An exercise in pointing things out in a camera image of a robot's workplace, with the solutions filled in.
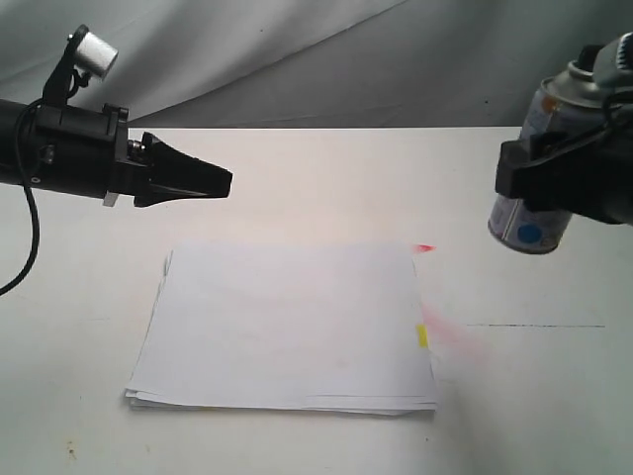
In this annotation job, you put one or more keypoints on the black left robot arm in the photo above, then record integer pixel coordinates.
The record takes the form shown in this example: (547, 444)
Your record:
(13, 117)

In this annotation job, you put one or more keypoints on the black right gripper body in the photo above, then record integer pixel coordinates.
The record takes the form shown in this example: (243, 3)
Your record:
(600, 166)

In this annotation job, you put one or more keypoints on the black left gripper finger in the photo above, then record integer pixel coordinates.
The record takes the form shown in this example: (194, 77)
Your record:
(173, 170)
(145, 196)

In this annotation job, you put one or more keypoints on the yellow sticky tab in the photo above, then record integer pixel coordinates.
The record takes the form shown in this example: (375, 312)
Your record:
(422, 336)

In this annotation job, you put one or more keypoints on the silver spray paint can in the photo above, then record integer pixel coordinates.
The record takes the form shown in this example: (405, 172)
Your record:
(565, 109)

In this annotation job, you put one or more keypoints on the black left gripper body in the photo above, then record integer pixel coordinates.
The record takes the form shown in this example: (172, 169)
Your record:
(80, 152)

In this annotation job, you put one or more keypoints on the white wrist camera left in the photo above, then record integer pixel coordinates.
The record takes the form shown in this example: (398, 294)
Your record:
(92, 54)

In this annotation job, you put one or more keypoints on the white paper stack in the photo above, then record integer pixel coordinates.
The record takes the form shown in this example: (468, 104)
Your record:
(287, 327)

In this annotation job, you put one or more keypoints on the white backdrop cloth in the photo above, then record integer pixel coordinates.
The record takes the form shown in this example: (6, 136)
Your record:
(310, 64)

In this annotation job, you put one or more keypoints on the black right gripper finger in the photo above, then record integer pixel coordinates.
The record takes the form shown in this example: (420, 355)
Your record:
(529, 168)

